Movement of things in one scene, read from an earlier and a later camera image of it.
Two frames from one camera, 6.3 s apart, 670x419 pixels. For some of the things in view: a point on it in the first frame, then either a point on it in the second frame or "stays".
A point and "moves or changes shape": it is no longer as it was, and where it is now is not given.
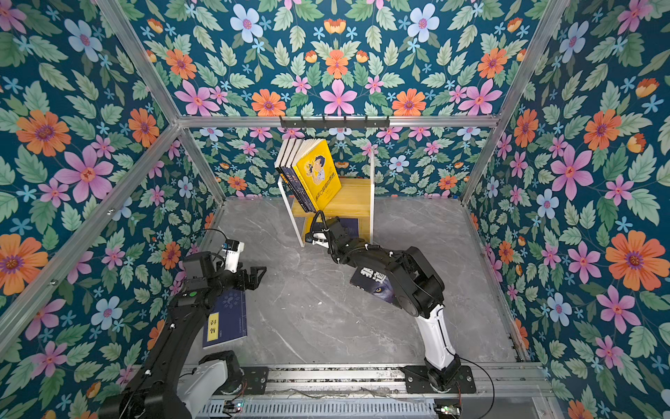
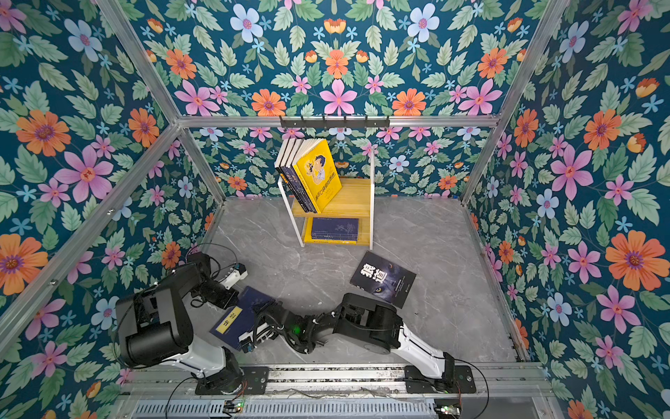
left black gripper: (253, 280) → (231, 302)
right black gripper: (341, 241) → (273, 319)
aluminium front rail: (514, 391) stays
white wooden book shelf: (357, 198) stays
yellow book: (318, 175) stays
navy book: (227, 318) moves or changes shape
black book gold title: (278, 167) stays
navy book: (350, 224) stays
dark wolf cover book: (375, 281) stays
